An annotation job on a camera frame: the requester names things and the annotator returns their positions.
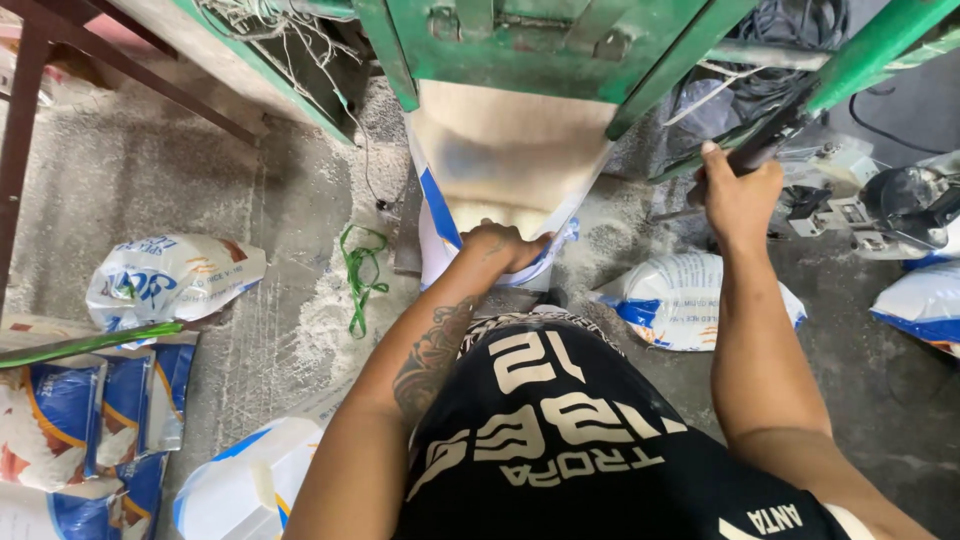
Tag person's right hand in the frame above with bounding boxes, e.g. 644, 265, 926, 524
696, 141, 786, 242

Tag person's left hand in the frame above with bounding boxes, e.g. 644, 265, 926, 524
459, 220, 557, 276

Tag white rice sack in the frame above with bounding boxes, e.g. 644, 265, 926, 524
405, 78, 621, 293

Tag dark metal lever handle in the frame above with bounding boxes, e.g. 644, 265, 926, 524
685, 82, 823, 208

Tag filled white rice bag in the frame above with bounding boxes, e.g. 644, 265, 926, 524
591, 251, 808, 353
85, 233, 268, 333
869, 258, 960, 359

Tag green metal filling machine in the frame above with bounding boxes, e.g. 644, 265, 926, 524
168, 0, 960, 186

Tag person's black printed jersey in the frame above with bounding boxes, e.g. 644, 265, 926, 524
391, 322, 879, 540

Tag grey bag sewing machine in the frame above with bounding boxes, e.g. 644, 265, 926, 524
780, 146, 960, 263

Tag white blue-edged sack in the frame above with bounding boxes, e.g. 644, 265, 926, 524
173, 375, 357, 540

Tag pile of empty blue sacks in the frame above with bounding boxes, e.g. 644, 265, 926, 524
0, 313, 201, 540

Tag green plastic strap loop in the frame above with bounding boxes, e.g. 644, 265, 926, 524
339, 224, 391, 340

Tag bundle of black cables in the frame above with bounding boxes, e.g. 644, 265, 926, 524
723, 0, 852, 114

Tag tangle of white strings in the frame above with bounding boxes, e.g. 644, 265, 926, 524
193, 0, 365, 114

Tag long green strap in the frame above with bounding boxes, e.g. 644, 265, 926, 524
0, 321, 186, 370

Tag brown metal table frame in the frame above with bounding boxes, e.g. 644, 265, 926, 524
0, 0, 264, 309

